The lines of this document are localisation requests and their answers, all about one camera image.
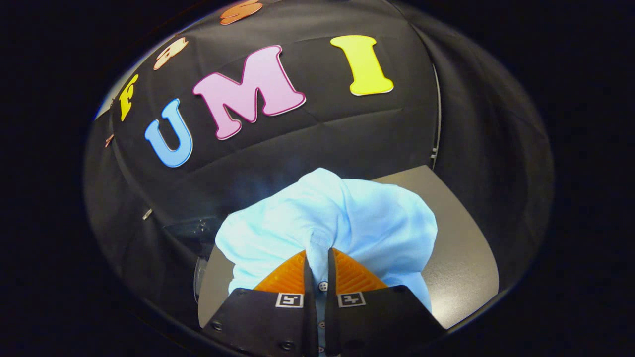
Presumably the light blue polo shirt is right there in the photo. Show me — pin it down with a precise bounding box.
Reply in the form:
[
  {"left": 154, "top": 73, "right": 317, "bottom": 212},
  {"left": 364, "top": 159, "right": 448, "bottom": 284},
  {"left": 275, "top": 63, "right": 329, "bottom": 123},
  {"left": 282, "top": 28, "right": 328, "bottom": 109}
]
[{"left": 215, "top": 168, "right": 438, "bottom": 357}]

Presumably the black backdrop cloth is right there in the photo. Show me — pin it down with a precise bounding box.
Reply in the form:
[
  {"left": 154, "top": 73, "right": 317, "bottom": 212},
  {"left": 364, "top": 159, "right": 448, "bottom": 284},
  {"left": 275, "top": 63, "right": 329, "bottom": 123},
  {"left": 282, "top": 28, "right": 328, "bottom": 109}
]
[{"left": 84, "top": 0, "right": 555, "bottom": 323}]

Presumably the thin white frame pole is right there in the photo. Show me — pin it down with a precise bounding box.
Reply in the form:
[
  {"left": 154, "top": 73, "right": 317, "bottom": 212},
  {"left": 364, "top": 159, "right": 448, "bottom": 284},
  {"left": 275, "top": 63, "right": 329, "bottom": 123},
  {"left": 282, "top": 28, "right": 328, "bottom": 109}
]
[{"left": 431, "top": 63, "right": 443, "bottom": 170}]

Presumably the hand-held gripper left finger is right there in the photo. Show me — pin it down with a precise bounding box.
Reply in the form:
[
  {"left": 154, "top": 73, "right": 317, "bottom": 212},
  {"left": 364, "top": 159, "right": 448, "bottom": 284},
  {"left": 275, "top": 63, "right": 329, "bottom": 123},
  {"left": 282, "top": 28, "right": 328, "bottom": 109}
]
[{"left": 201, "top": 249, "right": 318, "bottom": 357}]

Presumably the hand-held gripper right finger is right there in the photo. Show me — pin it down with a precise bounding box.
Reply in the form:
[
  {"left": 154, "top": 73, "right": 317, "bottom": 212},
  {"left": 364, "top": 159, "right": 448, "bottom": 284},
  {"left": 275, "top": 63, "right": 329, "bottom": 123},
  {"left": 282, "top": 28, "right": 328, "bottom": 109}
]
[{"left": 325, "top": 247, "right": 447, "bottom": 357}]

